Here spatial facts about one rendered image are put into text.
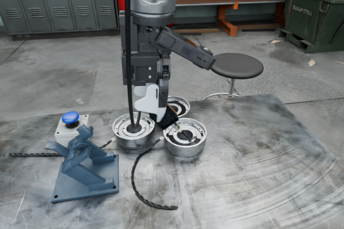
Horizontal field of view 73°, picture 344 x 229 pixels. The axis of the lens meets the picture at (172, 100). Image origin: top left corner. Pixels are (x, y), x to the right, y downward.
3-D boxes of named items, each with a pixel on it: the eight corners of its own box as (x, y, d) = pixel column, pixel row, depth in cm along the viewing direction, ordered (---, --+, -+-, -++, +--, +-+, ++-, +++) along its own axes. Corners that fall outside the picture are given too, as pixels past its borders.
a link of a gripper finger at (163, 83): (155, 99, 46) (155, 57, 42) (164, 99, 46) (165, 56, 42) (157, 111, 42) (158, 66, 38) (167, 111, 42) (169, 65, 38)
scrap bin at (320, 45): (269, 33, 377) (281, -15, 338) (311, 30, 388) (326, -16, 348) (312, 60, 292) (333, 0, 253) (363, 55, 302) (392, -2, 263)
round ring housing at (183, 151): (202, 129, 63) (203, 117, 61) (208, 159, 54) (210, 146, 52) (164, 130, 63) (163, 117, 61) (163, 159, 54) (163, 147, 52)
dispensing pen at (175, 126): (200, 140, 53) (154, 95, 44) (185, 150, 54) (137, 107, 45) (197, 134, 55) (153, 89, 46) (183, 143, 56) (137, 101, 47)
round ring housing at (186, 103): (183, 133, 62) (183, 121, 60) (147, 124, 65) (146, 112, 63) (193, 111, 70) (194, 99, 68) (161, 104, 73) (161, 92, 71)
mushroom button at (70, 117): (83, 124, 61) (79, 109, 58) (81, 134, 58) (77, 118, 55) (67, 126, 61) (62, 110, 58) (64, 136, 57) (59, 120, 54)
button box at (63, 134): (92, 127, 64) (88, 113, 61) (88, 145, 58) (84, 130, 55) (61, 130, 63) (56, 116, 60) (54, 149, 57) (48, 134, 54)
